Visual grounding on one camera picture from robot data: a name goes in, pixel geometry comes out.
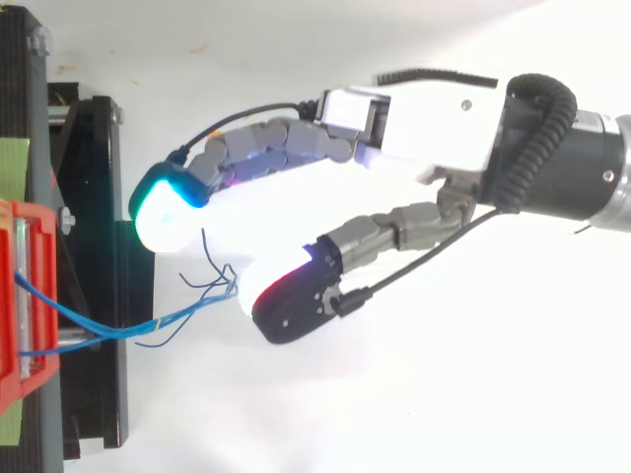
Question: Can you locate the black stand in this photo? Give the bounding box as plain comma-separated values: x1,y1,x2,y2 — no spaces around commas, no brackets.
0,4,157,473

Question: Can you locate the black coiled cable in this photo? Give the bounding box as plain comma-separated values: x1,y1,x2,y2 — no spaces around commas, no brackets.
496,73,579,214

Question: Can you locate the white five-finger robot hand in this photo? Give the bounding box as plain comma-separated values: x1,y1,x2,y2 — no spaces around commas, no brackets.
128,67,514,346

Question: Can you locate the thin black cable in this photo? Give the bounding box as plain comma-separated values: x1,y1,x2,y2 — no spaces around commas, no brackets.
168,100,321,167
332,206,500,318

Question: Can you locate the blue cable bundle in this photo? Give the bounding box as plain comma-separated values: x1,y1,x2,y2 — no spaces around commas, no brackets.
14,228,243,357

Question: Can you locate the red bin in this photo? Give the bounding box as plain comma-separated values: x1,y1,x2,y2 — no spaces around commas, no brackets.
0,198,61,416

